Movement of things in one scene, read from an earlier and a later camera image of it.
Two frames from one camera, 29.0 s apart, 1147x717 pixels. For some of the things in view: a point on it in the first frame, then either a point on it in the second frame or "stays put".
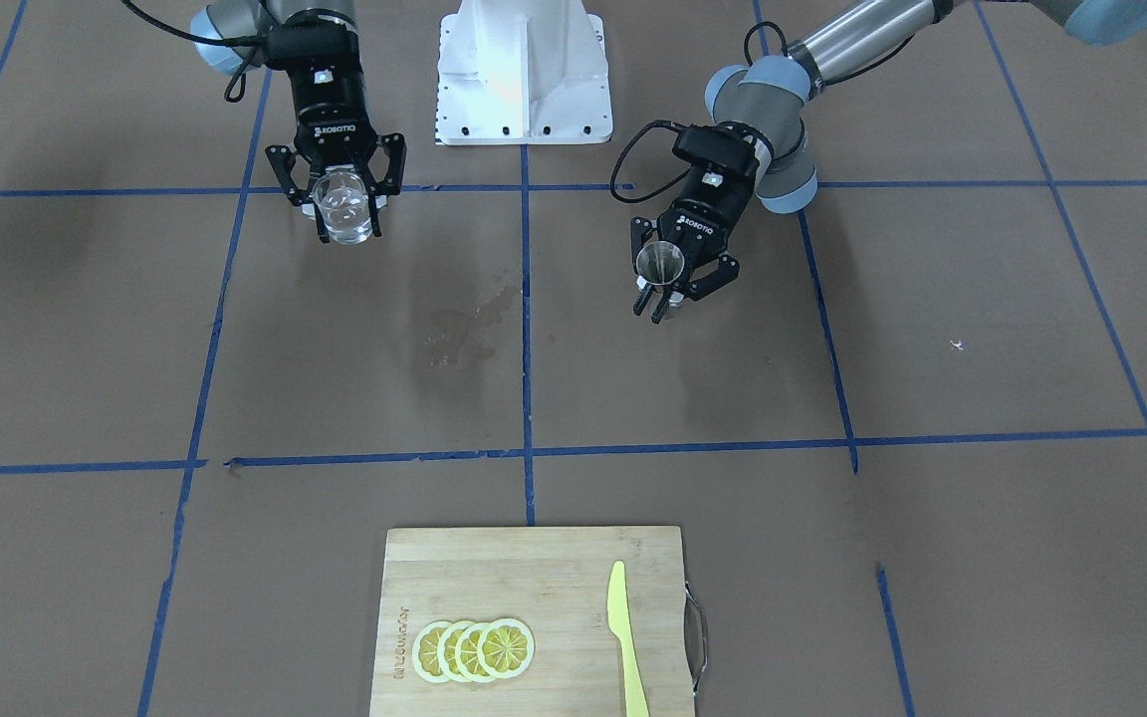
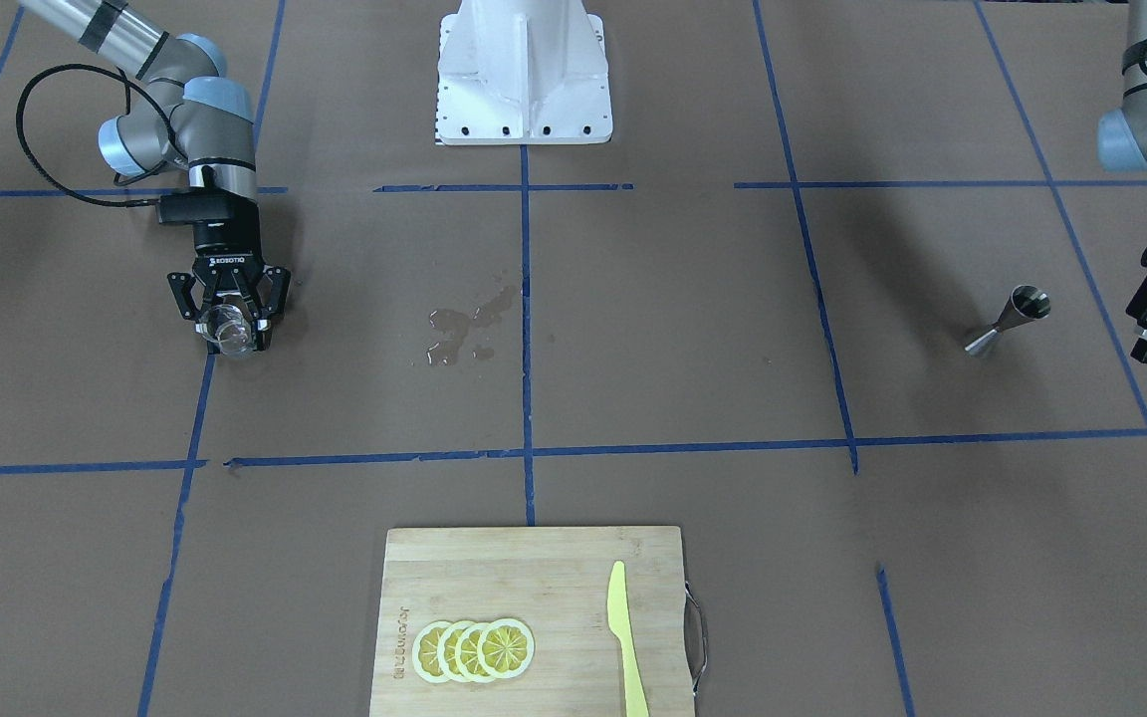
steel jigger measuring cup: [659, 262] to [1028, 303]
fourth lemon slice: [424, 652] stays put
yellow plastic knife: [619, 621] stays put
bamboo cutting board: [555, 582] stays put
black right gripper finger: [374, 217] to [263, 334]
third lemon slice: [446, 653] stays put
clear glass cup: [343, 196] to [230, 328]
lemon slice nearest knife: [506, 647] stays put
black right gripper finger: [323, 232] to [213, 343]
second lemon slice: [467, 653] stays put
